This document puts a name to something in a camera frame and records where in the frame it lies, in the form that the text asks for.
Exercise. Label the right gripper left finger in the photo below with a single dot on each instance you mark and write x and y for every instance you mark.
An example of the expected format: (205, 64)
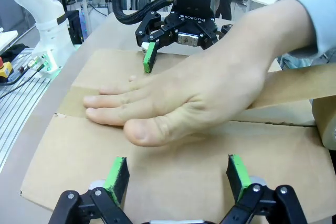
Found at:
(115, 182)

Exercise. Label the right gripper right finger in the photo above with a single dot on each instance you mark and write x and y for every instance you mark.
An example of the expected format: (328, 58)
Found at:
(240, 176)

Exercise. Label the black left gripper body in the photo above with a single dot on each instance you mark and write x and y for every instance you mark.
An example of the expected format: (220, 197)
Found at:
(194, 14)

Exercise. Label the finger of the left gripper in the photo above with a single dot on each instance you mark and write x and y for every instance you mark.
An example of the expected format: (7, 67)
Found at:
(149, 56)
(210, 36)

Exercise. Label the brown cardboard box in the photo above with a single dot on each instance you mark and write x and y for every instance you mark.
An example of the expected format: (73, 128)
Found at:
(78, 150)

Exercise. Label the brown packing tape roll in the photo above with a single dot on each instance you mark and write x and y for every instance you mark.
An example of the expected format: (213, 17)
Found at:
(302, 85)

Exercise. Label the person's right hand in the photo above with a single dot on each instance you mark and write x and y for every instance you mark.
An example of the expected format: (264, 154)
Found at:
(199, 93)

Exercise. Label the white desk with white leg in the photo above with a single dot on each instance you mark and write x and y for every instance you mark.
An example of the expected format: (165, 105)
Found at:
(85, 3)

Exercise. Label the person in light blue sweater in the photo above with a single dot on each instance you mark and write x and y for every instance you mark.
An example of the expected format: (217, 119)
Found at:
(304, 61)

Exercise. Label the ribbed aluminium mounting plate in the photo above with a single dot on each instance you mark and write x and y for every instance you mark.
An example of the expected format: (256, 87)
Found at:
(15, 119)

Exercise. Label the yellow emergency stop button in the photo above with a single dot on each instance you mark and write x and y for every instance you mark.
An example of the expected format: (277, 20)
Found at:
(5, 70)

